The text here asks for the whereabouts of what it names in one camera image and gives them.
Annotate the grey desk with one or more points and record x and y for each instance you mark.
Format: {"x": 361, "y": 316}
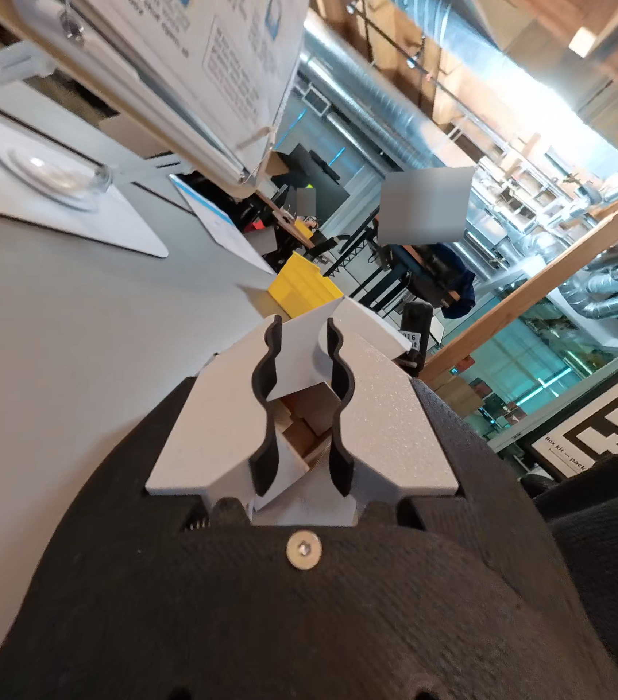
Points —
{"x": 68, "y": 355}

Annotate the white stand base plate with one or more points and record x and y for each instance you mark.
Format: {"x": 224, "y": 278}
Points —
{"x": 123, "y": 229}

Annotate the framed marker sign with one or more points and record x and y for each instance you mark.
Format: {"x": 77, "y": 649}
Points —
{"x": 604, "y": 432}

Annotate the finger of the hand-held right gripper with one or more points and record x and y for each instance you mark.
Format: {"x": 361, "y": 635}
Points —
{"x": 374, "y": 328}

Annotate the large silver ventilation duct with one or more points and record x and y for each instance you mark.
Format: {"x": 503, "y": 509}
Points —
{"x": 374, "y": 109}

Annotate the yellow plastic bin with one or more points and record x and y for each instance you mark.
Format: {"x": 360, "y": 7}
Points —
{"x": 301, "y": 284}

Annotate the wooden board with papers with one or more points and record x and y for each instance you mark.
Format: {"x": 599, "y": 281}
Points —
{"x": 177, "y": 65}

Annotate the black monitor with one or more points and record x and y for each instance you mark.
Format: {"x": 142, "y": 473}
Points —
{"x": 314, "y": 180}

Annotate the cluster of silver pipes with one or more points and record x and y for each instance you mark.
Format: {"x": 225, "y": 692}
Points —
{"x": 615, "y": 295}

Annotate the laminated paper sheet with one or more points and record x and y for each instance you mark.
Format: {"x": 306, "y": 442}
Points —
{"x": 216, "y": 224}

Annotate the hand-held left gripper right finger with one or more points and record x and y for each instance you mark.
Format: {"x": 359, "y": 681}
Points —
{"x": 396, "y": 432}

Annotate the wooden beam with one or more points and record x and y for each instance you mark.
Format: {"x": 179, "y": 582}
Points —
{"x": 533, "y": 284}

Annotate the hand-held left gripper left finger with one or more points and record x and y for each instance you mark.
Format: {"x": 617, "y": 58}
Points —
{"x": 210, "y": 432}

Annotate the white cardboard box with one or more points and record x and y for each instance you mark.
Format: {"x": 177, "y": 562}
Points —
{"x": 301, "y": 350}

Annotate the round stand foot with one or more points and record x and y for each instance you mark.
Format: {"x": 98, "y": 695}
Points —
{"x": 57, "y": 180}

